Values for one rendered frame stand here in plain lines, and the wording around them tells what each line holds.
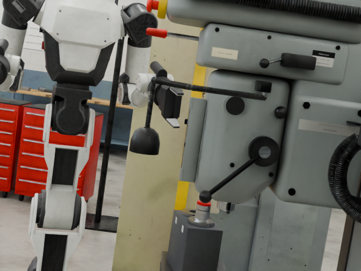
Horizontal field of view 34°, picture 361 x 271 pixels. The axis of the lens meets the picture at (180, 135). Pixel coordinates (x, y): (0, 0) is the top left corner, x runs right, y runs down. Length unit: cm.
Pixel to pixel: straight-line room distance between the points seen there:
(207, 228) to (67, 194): 55
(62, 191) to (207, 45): 101
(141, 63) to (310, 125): 98
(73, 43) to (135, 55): 26
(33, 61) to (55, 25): 864
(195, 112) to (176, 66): 174
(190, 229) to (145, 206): 140
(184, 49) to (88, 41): 119
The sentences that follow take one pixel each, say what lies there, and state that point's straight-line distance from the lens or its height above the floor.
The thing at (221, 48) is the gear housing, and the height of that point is 167.
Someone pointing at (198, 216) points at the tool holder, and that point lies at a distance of 193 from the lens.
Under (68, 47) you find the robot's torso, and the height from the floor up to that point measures 163.
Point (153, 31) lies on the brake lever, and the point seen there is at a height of 170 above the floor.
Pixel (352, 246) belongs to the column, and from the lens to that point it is 169.
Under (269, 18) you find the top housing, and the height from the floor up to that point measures 176.
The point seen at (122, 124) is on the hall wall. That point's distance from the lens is 1052.
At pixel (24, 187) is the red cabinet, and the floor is 17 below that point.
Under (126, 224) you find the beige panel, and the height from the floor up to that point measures 72.
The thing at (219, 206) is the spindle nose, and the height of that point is 129.
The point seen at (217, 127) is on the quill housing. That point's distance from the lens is 138.
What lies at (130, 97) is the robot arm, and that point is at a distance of 220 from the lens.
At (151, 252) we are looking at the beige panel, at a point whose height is 58.
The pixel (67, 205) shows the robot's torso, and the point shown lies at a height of 107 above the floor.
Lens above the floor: 162
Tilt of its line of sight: 7 degrees down
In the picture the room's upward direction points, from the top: 8 degrees clockwise
